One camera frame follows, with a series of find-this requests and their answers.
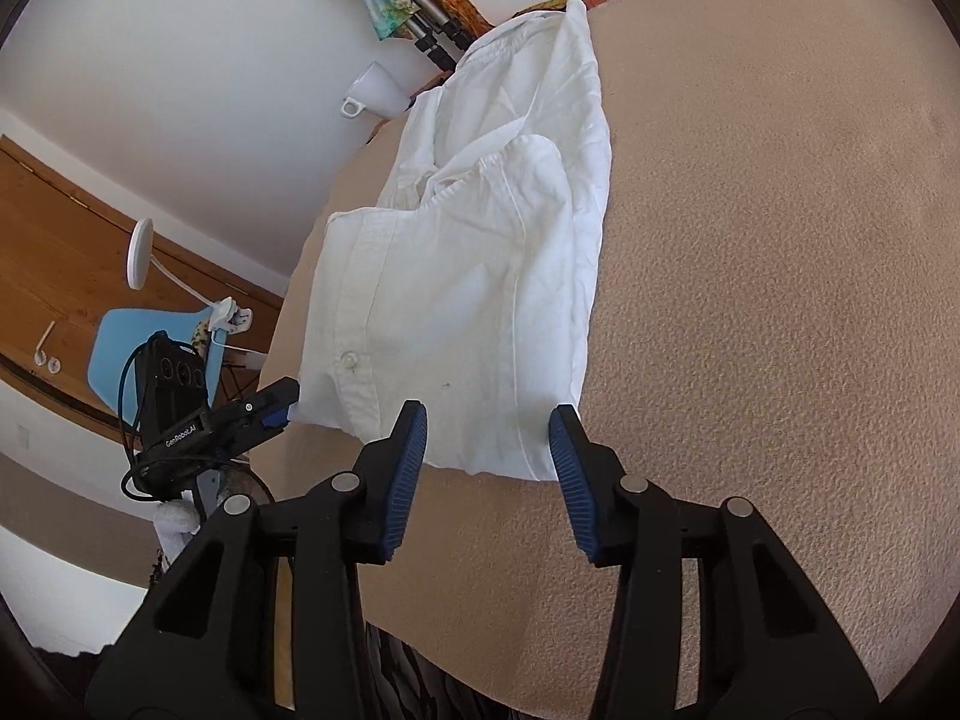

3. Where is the white button-up shirt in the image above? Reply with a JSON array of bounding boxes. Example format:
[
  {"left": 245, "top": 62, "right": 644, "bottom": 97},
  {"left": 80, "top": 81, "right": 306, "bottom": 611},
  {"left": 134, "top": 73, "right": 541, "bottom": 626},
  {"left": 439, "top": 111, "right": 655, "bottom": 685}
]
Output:
[{"left": 298, "top": 0, "right": 612, "bottom": 482}]

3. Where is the grey folded tripod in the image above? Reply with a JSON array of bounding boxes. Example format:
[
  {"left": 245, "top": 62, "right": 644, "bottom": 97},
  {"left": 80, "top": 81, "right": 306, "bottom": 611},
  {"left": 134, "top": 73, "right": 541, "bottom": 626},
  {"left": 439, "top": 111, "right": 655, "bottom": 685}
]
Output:
[{"left": 337, "top": 0, "right": 481, "bottom": 68}]

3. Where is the wooden door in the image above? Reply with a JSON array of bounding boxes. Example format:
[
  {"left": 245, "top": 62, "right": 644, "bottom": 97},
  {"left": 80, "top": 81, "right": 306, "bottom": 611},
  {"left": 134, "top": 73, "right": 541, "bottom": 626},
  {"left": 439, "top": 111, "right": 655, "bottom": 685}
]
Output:
[{"left": 0, "top": 135, "right": 286, "bottom": 466}]

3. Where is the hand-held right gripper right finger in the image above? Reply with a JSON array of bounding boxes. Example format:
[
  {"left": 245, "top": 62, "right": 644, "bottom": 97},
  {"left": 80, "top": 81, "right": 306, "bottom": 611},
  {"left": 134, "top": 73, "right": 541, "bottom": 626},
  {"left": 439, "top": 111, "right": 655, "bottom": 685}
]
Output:
[{"left": 547, "top": 403, "right": 878, "bottom": 720}]

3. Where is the white mug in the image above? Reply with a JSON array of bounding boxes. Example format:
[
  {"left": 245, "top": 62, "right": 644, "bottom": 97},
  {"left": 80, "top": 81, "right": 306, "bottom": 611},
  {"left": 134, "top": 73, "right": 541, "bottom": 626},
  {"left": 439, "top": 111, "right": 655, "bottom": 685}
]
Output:
[{"left": 341, "top": 61, "right": 410, "bottom": 121}]

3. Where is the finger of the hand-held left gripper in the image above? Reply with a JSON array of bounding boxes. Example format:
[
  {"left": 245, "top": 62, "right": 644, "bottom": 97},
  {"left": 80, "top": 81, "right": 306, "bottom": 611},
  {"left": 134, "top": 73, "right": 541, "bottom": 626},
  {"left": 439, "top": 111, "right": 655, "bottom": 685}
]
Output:
[{"left": 225, "top": 379, "right": 301, "bottom": 458}]

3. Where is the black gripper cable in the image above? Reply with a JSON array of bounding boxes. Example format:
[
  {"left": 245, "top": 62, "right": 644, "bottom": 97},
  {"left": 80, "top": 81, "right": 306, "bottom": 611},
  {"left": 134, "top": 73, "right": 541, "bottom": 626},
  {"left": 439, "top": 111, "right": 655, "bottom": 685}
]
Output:
[{"left": 118, "top": 349, "right": 162, "bottom": 502}]

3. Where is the white power strip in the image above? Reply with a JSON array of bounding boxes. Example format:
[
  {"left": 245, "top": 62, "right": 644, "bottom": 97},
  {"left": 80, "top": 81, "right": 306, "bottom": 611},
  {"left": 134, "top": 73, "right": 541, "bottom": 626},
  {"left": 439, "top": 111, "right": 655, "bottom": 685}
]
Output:
[{"left": 210, "top": 298, "right": 256, "bottom": 335}]

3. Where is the light blue chair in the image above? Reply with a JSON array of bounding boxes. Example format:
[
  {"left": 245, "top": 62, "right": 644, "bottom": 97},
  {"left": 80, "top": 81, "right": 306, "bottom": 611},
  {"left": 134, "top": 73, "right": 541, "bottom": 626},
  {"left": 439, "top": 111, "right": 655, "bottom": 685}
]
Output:
[{"left": 86, "top": 307, "right": 226, "bottom": 406}]

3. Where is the white desk lamp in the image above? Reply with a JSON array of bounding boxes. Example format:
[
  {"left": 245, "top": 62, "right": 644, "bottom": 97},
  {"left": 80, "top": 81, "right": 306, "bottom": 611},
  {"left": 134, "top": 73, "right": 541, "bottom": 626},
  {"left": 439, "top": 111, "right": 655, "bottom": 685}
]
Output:
[{"left": 124, "top": 217, "right": 233, "bottom": 316}]

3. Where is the person's striped garment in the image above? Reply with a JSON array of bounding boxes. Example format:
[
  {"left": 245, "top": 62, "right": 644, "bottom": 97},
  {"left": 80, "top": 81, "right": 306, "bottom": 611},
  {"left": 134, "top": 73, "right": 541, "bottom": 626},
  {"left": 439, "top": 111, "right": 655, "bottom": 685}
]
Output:
[{"left": 360, "top": 615, "right": 511, "bottom": 720}]

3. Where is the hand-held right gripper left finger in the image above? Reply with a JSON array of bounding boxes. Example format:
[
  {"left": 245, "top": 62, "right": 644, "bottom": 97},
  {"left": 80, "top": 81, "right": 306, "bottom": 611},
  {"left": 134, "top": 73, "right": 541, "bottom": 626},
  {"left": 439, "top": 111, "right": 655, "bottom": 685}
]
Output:
[{"left": 86, "top": 399, "right": 430, "bottom": 720}]

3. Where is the beige blanket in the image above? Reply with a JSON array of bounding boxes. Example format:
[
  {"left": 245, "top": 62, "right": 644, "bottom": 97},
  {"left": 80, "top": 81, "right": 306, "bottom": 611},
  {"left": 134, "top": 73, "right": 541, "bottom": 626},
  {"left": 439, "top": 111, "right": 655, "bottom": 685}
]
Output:
[{"left": 266, "top": 0, "right": 960, "bottom": 720}]

